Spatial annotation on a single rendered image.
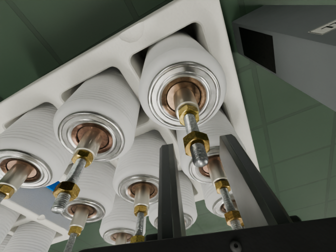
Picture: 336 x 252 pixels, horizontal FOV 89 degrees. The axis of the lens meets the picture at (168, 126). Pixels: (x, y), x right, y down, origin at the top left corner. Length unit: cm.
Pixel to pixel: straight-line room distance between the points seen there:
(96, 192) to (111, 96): 17
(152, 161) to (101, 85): 13
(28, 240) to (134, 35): 54
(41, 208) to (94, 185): 28
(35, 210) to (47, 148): 32
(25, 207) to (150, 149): 37
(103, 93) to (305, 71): 24
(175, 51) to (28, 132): 21
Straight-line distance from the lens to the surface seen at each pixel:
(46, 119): 31
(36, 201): 58
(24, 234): 63
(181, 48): 18
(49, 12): 47
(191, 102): 15
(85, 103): 20
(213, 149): 23
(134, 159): 27
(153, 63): 18
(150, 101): 18
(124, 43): 24
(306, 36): 25
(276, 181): 85
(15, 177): 29
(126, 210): 41
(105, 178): 34
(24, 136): 28
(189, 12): 24
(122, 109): 21
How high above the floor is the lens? 41
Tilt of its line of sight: 55 degrees down
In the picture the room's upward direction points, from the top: 175 degrees clockwise
